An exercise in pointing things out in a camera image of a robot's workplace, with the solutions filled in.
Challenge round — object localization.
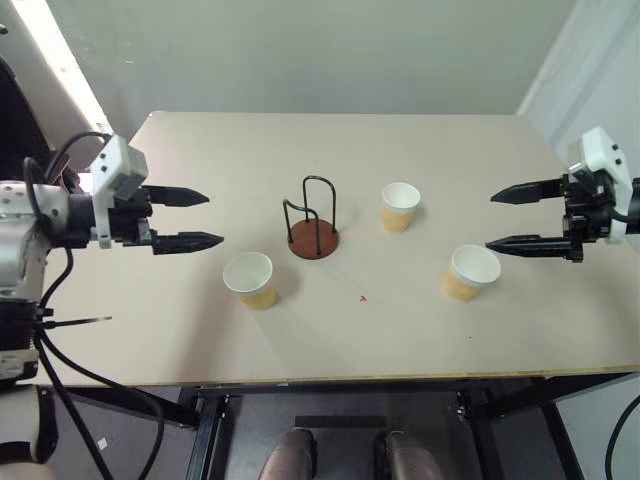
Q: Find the black cable tie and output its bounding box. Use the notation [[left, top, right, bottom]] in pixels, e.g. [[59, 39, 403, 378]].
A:
[[34, 308, 114, 331]]

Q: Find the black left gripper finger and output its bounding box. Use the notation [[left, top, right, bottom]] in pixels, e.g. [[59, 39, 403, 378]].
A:
[[142, 185, 211, 208], [151, 230, 225, 256]]

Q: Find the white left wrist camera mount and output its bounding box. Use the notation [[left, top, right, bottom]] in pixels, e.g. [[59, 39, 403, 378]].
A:
[[89, 134, 149, 250]]

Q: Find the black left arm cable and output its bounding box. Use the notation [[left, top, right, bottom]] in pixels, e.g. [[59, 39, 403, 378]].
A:
[[23, 131, 166, 480]]

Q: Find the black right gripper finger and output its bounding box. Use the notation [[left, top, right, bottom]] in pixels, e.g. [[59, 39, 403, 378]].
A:
[[489, 175, 571, 205], [484, 233, 576, 260]]

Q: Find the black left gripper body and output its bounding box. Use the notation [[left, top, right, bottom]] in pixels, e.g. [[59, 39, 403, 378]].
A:
[[106, 185, 157, 249]]

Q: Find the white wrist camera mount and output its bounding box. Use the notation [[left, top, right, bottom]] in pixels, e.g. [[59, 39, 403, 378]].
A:
[[567, 126, 632, 245], [89, 134, 149, 250]]

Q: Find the wire cup holder stand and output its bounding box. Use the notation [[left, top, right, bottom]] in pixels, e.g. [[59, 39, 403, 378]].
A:
[[282, 174, 340, 261]]

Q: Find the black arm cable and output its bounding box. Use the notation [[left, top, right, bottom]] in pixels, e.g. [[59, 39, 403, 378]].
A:
[[23, 131, 166, 480], [605, 399, 640, 480]]

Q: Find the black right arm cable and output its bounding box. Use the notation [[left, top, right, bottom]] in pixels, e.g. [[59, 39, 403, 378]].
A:
[[605, 399, 640, 480]]

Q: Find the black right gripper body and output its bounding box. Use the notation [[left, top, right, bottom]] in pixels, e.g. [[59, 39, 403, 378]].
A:
[[559, 170, 621, 265]]

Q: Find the yellow paper cup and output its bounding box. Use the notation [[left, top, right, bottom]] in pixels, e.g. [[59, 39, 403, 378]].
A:
[[222, 251, 279, 312], [381, 182, 421, 234], [442, 244, 502, 303]]

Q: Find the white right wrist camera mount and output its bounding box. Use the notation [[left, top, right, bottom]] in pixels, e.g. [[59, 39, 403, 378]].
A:
[[567, 126, 632, 245]]

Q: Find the black table frame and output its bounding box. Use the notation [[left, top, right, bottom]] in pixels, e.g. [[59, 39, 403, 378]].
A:
[[59, 372, 640, 480]]

